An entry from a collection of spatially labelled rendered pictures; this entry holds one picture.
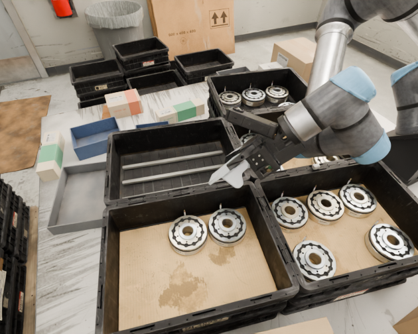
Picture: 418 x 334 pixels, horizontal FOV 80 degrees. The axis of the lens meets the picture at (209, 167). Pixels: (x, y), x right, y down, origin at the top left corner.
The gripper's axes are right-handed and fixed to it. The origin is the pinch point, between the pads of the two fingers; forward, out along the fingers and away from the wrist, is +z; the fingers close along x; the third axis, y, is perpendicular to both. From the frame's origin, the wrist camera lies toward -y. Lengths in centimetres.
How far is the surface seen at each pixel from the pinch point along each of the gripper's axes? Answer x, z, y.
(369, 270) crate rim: -5.1, -16.1, 35.7
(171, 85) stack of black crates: 147, 53, -61
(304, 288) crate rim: -12.4, -5.1, 28.5
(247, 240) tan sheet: 2.5, 6.6, 21.1
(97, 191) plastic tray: 14, 51, -17
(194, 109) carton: 64, 19, -22
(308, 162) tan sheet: 34.6, -13.8, 21.0
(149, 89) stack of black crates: 136, 66, -68
